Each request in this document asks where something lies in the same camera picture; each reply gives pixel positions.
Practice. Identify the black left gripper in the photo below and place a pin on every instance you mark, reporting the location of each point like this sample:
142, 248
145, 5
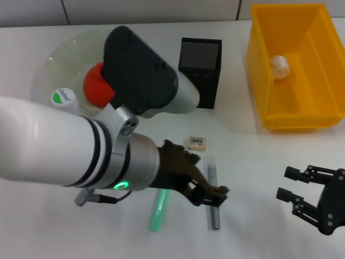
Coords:
178, 172

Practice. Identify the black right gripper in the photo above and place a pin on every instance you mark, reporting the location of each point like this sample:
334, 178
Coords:
334, 205

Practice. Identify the mint green pen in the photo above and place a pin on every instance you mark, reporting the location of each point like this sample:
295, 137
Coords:
157, 215

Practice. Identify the white paper ball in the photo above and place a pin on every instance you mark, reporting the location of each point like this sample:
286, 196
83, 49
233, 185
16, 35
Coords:
280, 67

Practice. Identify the red-orange citrus fruit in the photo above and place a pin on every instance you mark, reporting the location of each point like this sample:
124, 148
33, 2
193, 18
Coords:
94, 86

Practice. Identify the clear water bottle green label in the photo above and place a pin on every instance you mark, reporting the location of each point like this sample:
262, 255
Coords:
62, 98

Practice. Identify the grey glitter pen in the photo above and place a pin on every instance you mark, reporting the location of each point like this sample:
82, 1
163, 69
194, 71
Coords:
214, 218

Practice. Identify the beige eraser with barcode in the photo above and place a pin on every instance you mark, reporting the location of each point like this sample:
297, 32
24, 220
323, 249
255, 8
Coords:
197, 143

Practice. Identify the black mesh pen holder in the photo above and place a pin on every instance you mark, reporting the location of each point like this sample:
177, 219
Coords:
205, 62

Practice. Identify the pale green glass fruit plate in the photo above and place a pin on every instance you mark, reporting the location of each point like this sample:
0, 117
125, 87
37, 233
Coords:
67, 54

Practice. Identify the yellow plastic bin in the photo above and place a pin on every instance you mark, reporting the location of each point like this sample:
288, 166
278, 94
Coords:
304, 99

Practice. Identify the black left wrist camera housing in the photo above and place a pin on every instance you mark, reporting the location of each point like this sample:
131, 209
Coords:
137, 73

